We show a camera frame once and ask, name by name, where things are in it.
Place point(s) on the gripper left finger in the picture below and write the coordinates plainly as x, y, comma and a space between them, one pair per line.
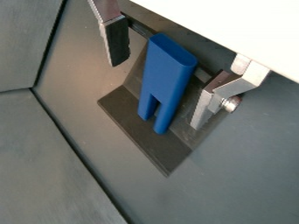
114, 30

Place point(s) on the black curved regrasp stand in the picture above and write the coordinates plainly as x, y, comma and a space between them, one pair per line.
167, 149

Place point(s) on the blue square-circle two-leg object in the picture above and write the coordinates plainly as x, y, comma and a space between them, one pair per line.
169, 69

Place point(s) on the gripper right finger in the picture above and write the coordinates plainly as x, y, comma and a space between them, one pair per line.
221, 93

